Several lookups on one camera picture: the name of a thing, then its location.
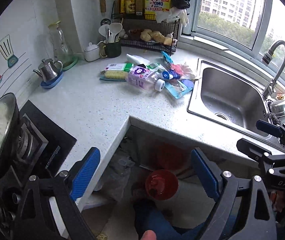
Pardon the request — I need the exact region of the black wire rack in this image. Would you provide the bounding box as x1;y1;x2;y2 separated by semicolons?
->
110;1;180;55

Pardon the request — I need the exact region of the blue plastic lid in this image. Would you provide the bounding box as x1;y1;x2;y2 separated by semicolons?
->
181;79;194;89

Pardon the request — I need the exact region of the white green medicine box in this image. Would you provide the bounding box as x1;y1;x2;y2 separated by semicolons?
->
104;63;134;72

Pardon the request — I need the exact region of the ginger root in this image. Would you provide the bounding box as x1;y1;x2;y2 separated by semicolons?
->
140;29;173;46

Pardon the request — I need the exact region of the dark green utensil mug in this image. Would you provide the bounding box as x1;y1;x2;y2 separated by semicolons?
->
100;40;121;58

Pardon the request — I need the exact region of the steel teapot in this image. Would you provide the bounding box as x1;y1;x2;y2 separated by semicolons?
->
33;59;64;82

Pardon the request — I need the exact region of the yellow bristle blue scrub brush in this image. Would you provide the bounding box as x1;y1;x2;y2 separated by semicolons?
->
100;70;128;82

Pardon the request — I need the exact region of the blue pink plastic wrapper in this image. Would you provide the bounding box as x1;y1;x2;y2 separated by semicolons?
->
161;51;174;69

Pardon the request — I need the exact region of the grey plastic sack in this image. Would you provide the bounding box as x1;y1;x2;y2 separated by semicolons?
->
94;149;145;202

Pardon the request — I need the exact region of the black green power adapter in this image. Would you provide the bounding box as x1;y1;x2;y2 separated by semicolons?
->
146;63;160;70

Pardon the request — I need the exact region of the toothbrush blister packaging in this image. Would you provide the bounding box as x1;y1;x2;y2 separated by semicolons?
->
165;80;193;99

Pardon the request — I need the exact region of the blue teapot tray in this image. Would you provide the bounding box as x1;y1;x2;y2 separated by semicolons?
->
40;72;63;89

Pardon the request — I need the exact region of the green tray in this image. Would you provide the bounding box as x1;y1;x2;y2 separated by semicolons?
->
62;56;78;72

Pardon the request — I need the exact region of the oil bottle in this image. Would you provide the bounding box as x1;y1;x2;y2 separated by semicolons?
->
125;0;135;15

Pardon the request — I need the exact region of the white spoon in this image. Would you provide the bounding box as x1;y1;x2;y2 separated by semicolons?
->
108;23;122;43

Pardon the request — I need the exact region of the steel bowl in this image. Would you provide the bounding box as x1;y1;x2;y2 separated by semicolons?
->
270;99;285;118

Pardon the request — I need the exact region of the purple clear plastic bottle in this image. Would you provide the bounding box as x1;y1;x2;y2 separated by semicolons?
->
126;66;165;92

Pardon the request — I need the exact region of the red trash bin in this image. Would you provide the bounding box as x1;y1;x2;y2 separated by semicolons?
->
145;170;179;201

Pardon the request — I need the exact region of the blue toothpaste tube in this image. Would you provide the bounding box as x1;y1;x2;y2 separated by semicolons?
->
162;69;181;80

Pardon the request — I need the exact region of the white folded cloth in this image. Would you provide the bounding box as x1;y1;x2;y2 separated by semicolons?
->
126;54;151;66

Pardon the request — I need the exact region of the black gas stove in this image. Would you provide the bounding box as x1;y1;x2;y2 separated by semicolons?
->
0;101;77;189

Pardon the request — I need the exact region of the stainless steel sink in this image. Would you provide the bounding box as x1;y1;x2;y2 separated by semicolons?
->
188;58;285;152

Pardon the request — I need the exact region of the glass carafe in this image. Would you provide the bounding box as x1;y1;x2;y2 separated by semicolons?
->
48;21;74;66

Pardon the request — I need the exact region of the person's right hand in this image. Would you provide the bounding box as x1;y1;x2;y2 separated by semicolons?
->
270;191;285;212

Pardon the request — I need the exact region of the black plastic bag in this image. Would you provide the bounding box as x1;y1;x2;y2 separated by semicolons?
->
171;0;190;10

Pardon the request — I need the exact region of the pot with glass lid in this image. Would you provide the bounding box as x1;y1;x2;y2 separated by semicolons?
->
0;93;19;178

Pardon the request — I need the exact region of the white sugar jar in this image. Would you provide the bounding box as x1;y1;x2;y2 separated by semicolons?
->
84;42;101;62

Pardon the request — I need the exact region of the grey kitchen faucet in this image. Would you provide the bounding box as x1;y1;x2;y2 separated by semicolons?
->
261;39;285;99

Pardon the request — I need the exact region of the person's left hand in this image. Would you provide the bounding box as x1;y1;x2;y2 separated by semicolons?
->
141;230;157;240

